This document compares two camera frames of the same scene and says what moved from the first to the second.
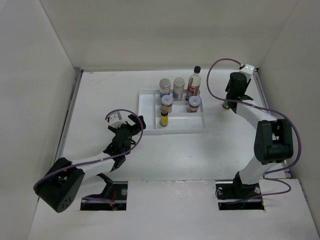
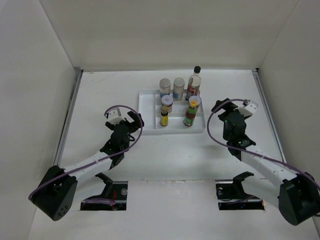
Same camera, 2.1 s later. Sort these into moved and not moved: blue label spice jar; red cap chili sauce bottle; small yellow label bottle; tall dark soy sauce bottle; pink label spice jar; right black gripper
Moved: red cap chili sauce bottle; right black gripper
Not moved: blue label spice jar; small yellow label bottle; tall dark soy sauce bottle; pink label spice jar
